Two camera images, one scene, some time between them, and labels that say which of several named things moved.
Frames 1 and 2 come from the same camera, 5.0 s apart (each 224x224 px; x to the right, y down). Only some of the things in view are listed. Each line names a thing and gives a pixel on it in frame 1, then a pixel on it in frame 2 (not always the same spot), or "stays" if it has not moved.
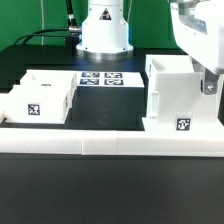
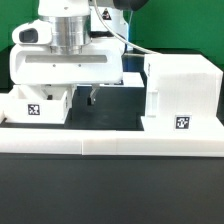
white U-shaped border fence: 20,140 stays
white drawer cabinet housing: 175,100 stays
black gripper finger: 210,82 → 46,89
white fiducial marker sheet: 108,79 stays
